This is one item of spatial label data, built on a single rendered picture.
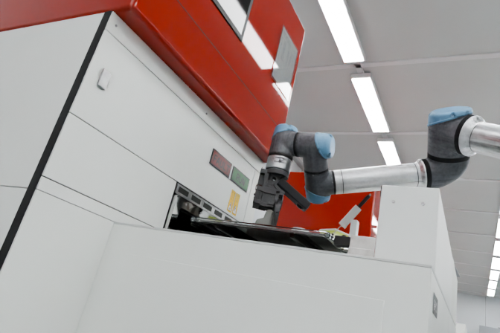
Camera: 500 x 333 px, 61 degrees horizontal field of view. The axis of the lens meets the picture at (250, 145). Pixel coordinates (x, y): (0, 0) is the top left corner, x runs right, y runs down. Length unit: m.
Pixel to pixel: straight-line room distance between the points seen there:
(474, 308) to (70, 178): 13.74
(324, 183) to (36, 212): 0.80
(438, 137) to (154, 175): 0.79
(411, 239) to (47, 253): 0.63
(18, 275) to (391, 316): 0.60
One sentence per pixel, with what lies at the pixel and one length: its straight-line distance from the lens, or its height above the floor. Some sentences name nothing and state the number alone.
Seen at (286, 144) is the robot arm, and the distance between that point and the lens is 1.28.
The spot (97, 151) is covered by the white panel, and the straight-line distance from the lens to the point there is 0.92.
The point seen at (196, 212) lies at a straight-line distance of 1.17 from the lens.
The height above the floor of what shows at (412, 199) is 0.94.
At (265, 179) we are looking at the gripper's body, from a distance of 1.26.
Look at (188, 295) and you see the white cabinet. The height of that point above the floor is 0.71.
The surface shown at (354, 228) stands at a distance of 1.38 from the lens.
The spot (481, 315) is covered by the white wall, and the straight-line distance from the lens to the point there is 14.25.
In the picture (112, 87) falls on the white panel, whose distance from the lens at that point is 0.95.
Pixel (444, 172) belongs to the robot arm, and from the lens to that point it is 1.35.
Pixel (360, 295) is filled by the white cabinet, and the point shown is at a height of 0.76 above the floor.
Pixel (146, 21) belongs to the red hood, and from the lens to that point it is 0.98.
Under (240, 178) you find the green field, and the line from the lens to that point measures 1.38.
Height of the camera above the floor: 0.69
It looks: 22 degrees up
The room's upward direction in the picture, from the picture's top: 13 degrees clockwise
